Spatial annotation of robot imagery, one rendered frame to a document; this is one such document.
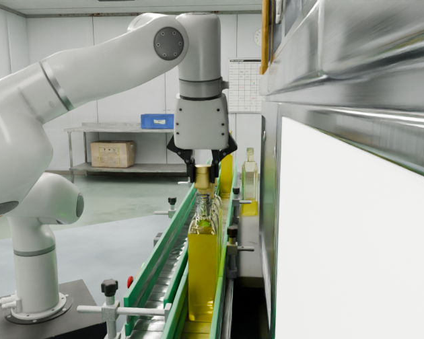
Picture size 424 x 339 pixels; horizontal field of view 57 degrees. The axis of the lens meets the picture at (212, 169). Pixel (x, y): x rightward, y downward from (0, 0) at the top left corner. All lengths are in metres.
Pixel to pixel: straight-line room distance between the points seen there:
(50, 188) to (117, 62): 0.36
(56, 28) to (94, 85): 6.82
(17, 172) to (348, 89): 0.47
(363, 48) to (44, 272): 0.93
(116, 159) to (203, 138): 5.66
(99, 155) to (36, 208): 5.62
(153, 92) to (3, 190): 6.18
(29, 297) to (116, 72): 0.64
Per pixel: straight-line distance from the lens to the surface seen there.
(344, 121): 0.16
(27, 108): 0.62
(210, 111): 0.69
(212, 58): 0.66
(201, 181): 0.74
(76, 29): 7.26
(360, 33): 0.18
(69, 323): 1.02
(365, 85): 0.24
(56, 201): 0.86
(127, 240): 1.67
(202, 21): 0.65
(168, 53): 0.59
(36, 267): 1.02
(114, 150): 6.35
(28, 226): 1.00
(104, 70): 0.58
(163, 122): 6.10
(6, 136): 0.60
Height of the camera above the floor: 1.32
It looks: 10 degrees down
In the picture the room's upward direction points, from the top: straight up
